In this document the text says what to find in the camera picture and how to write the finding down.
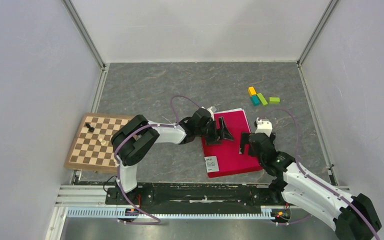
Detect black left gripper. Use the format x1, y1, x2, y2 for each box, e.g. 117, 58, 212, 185
195, 117, 234, 146

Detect red clip file folder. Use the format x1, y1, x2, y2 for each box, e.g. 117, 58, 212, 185
201, 110, 263, 178

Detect white paper sheet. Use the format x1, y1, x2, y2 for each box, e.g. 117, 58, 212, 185
216, 108, 243, 114

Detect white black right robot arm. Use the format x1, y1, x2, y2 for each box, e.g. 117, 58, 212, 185
239, 118, 382, 240

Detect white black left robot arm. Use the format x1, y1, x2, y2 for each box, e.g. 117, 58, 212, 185
110, 106, 220, 204

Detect teal block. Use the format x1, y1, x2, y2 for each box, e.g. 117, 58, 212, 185
250, 95, 261, 106

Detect long green block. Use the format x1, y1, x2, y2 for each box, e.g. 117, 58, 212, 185
256, 93, 269, 106

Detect short green block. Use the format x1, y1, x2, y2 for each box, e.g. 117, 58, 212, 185
269, 97, 281, 104

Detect orange block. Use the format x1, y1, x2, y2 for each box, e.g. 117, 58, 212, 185
247, 86, 257, 97

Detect white chess piece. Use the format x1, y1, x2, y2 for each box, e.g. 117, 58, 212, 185
98, 138, 107, 146

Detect wooden chessboard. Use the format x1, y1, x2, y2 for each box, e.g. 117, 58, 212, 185
64, 112, 133, 174

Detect black chess piece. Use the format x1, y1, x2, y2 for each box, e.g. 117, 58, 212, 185
84, 122, 95, 133

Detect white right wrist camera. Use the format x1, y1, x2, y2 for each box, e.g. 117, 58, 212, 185
254, 118, 273, 137

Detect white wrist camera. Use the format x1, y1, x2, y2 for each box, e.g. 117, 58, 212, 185
202, 106, 217, 114
254, 118, 273, 137

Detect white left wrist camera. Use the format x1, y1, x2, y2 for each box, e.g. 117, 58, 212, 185
202, 106, 217, 114

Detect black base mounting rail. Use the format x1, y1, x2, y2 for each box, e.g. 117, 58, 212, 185
105, 182, 292, 215

